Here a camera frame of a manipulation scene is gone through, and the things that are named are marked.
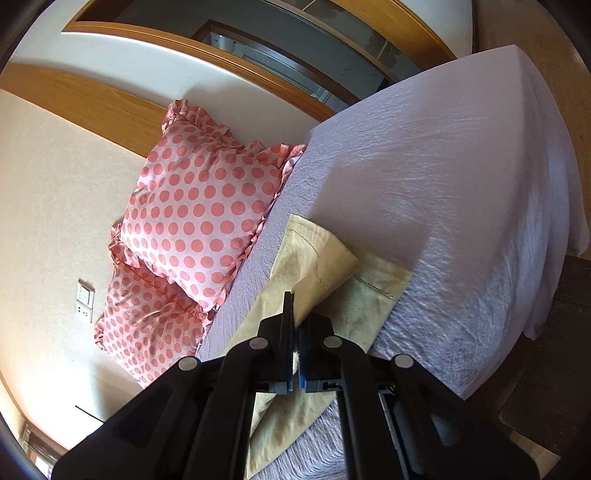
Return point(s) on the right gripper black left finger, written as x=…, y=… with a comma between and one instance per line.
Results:
x=275, y=350

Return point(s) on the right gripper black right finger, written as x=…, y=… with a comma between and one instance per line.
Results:
x=319, y=355

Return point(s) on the lower pink polka-dot pillow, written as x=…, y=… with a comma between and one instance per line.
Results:
x=148, y=324

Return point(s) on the pink polka-dot pillow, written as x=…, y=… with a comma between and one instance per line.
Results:
x=199, y=203
x=148, y=324

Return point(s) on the upper pink polka-dot pillow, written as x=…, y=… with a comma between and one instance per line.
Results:
x=199, y=203

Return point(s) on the lavender bed sheet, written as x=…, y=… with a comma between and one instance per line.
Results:
x=465, y=175

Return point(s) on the wooden headboard trim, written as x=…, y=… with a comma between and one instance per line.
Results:
x=116, y=80

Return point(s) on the white wall switch socket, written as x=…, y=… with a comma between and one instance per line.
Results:
x=85, y=294

